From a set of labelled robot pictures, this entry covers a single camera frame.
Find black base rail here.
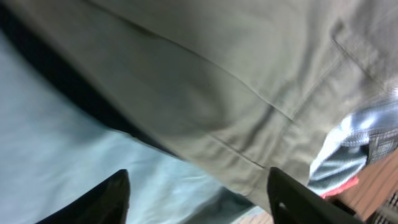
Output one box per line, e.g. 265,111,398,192
328,192,397,224

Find black patterned garment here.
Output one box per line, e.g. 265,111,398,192
1,4,178,157

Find red pink garment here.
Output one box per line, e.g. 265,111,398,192
320,176,359,199

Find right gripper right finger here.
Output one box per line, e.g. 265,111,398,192
267,167,363,224

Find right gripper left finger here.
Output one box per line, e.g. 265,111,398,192
37,169,130,224

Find light plaid garment with tag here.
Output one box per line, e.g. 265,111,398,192
307,88,397,195

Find light blue garment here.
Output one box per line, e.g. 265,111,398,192
1,37,261,224

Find khaki shorts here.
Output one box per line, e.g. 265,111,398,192
1,0,397,209

